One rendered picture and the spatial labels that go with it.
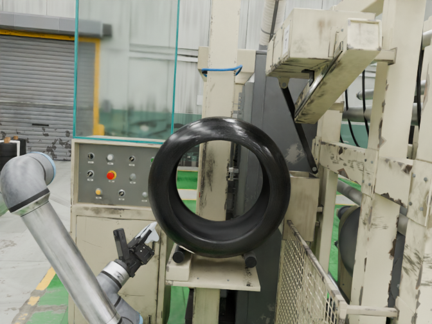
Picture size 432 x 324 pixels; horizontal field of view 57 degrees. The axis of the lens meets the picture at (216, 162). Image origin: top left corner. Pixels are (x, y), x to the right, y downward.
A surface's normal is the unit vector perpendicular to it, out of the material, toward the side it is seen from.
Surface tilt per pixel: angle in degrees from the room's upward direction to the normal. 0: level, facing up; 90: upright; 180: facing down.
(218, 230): 80
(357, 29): 72
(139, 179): 90
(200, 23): 90
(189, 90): 90
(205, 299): 90
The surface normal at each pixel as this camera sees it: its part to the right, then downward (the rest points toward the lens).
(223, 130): 0.00, -0.07
